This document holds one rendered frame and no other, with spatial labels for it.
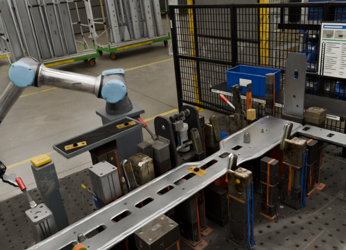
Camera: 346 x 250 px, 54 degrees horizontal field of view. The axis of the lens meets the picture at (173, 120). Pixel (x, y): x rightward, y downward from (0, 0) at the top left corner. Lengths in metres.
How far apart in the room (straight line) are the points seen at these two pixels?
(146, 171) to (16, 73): 0.75
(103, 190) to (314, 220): 0.93
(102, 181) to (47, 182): 0.23
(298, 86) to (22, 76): 1.34
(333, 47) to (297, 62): 0.28
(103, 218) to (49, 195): 0.28
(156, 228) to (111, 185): 0.29
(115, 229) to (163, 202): 0.20
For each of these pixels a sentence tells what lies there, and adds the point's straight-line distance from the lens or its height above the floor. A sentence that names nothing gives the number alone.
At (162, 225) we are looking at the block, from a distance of 1.11.
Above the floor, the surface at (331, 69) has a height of 1.20.
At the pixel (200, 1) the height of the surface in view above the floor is 1.46.
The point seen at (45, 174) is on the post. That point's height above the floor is 1.11.
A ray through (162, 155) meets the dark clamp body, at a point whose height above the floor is 1.04.
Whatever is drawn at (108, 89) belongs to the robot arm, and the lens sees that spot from 1.64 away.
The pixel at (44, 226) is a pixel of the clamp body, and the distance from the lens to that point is 1.25.
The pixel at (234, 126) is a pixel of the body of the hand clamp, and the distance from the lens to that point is 1.79.
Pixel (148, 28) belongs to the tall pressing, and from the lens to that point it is 9.34.
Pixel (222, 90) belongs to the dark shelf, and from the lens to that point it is 2.26.
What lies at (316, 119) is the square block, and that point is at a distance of 1.83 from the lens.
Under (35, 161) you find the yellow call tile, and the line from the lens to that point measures 1.38.
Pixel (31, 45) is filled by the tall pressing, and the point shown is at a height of 0.70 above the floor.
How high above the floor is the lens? 1.74
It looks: 23 degrees down
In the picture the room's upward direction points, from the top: 6 degrees counter-clockwise
